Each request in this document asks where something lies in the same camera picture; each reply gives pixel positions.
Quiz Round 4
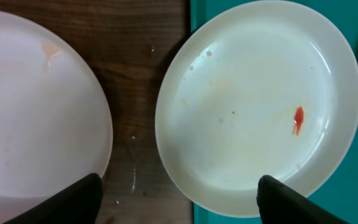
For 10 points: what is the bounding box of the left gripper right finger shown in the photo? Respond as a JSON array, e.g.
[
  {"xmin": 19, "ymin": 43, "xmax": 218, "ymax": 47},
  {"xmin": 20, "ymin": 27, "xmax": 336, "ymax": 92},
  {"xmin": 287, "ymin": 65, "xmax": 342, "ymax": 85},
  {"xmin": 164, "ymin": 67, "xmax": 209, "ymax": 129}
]
[{"xmin": 257, "ymin": 175, "xmax": 346, "ymax": 224}]

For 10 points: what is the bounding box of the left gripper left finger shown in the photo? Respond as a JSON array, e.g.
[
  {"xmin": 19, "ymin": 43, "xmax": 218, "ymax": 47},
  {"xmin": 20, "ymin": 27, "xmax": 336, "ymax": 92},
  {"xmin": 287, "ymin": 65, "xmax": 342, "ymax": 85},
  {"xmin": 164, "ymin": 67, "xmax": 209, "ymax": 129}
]
[{"xmin": 4, "ymin": 173, "xmax": 103, "ymax": 224}]

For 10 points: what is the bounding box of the white plate front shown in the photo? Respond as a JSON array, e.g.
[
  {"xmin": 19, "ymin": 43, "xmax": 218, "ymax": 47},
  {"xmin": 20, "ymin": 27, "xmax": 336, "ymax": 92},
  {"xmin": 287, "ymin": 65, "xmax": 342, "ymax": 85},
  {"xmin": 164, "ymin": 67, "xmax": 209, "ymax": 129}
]
[{"xmin": 0, "ymin": 11, "xmax": 113, "ymax": 223}]

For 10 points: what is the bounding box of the teal plastic tray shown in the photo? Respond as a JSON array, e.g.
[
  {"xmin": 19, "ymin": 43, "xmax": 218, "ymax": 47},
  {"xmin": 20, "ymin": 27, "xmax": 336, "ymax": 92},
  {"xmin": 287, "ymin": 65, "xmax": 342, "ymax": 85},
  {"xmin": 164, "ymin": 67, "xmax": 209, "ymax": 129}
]
[{"xmin": 190, "ymin": 0, "xmax": 358, "ymax": 223}]

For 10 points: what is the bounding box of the white plate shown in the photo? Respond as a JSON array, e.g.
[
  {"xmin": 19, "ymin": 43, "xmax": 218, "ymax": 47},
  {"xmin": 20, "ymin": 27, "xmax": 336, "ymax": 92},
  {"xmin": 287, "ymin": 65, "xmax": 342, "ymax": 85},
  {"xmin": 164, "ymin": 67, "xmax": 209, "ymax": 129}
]
[
  {"xmin": 155, "ymin": 1, "xmax": 358, "ymax": 218},
  {"xmin": 0, "ymin": 11, "xmax": 113, "ymax": 223}
]

